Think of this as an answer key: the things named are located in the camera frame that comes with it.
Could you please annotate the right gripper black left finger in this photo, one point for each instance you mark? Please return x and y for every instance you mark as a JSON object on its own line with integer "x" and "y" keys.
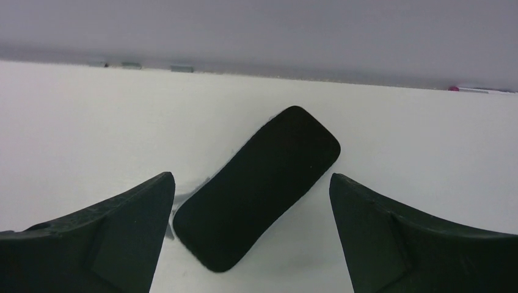
{"x": 110, "y": 246}

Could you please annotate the black and lilac folding umbrella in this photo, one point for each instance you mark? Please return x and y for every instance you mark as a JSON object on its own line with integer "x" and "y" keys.
{"x": 222, "y": 220}

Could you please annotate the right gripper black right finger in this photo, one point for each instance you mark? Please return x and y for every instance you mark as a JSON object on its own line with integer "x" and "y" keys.
{"x": 392, "y": 247}

